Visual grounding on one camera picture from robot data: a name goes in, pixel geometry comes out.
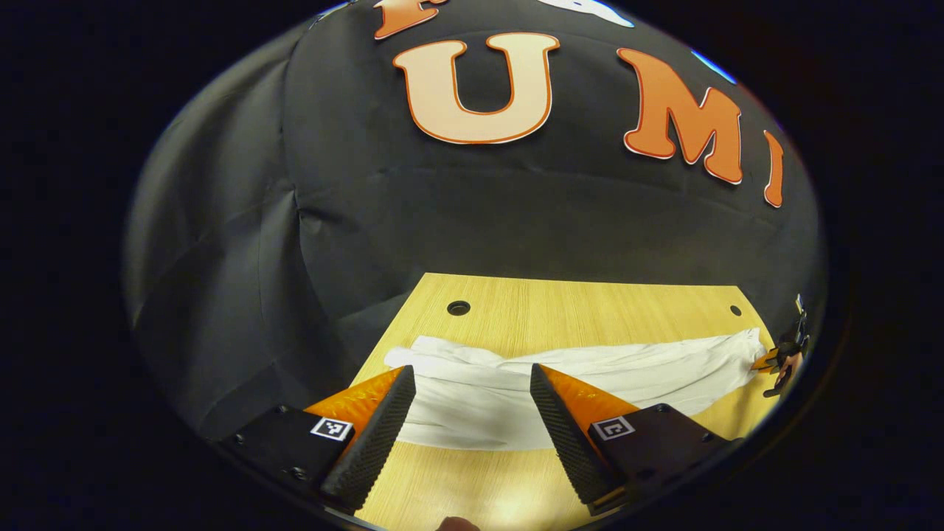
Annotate black backdrop cloth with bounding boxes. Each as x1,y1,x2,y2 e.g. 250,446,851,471
124,0,827,443

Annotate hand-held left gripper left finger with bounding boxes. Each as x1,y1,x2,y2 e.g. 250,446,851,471
218,364,417,517

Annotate white jeans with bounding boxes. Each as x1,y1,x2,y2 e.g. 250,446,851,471
383,327,769,452

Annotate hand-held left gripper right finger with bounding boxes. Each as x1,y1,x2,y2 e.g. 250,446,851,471
530,363,742,517

